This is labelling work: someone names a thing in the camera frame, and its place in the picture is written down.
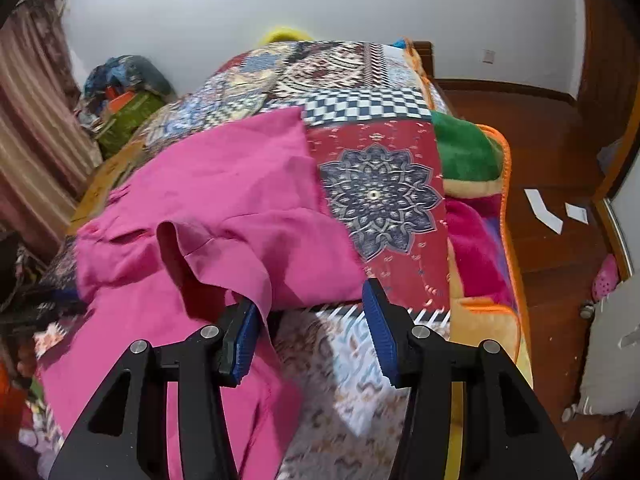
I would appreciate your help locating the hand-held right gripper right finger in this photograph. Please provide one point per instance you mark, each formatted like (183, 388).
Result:
(380, 335)

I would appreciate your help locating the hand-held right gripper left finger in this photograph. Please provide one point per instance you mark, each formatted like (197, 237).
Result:
(244, 345)

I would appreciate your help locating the pink pants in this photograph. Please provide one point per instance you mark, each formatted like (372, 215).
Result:
(225, 185)

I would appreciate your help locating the colourful fleece blanket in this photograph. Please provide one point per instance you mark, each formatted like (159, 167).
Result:
(465, 155)

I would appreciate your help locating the large white paper piece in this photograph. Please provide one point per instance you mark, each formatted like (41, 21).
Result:
(542, 210)

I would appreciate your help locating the small metal knob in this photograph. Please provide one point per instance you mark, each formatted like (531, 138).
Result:
(587, 310)

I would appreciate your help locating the patterned dark cloth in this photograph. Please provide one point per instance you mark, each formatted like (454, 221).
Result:
(25, 280)

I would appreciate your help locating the small white paper piece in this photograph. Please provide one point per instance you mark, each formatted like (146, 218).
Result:
(576, 212)

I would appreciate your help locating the pink slipper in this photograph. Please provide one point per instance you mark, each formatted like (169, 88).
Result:
(606, 277)

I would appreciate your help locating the grey pillow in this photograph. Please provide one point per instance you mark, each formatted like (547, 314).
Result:
(612, 360)

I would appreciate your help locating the white patterned scraps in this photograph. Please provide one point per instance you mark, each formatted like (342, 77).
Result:
(590, 457)

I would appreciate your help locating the green box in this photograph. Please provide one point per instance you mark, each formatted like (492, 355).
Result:
(130, 122)

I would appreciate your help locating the orange box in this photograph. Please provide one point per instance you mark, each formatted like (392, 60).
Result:
(121, 101)

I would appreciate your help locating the wooden bed headboard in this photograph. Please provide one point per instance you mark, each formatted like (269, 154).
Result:
(425, 57)

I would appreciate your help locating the wooden framed sliding door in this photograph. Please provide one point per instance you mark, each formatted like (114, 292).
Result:
(617, 170)

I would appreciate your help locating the pile of clothes and boxes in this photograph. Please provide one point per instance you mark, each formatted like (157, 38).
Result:
(125, 72)

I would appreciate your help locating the striped brown curtain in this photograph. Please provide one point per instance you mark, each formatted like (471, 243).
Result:
(30, 135)

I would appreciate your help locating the yellow plush pillow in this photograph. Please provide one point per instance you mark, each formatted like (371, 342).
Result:
(285, 35)

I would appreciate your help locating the white wall outlet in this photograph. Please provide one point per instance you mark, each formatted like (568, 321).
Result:
(488, 56)

